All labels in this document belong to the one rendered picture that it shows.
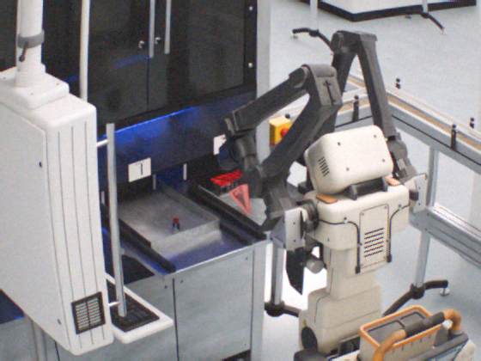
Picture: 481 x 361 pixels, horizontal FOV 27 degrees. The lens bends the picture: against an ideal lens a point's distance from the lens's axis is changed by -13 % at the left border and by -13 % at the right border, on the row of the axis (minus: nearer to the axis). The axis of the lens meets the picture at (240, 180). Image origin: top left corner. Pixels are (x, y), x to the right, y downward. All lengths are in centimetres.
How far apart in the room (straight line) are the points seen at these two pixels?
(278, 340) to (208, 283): 65
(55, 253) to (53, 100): 41
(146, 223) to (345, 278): 78
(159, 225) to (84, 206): 76
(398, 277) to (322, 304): 188
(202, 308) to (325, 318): 97
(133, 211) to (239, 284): 63
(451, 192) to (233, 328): 202
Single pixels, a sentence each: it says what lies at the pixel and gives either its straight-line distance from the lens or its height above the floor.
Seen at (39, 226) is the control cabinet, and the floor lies 123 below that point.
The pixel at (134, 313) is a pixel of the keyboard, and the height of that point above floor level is 83.
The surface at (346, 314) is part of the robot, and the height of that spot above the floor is 85.
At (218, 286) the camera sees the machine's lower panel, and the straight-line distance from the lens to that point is 404.
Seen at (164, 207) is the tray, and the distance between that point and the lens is 368.
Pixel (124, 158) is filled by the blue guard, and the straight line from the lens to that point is 356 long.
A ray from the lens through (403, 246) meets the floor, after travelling 527.
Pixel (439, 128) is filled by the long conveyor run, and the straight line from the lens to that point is 426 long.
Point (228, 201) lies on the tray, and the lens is 371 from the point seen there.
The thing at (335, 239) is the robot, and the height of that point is 115.
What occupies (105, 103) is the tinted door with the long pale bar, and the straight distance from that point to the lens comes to 346.
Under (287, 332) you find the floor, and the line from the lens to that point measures 460.
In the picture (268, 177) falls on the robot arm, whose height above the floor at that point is 128.
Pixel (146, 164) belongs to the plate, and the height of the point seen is 103.
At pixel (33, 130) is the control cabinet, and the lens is 274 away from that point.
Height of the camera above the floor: 261
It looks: 27 degrees down
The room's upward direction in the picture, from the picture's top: 1 degrees clockwise
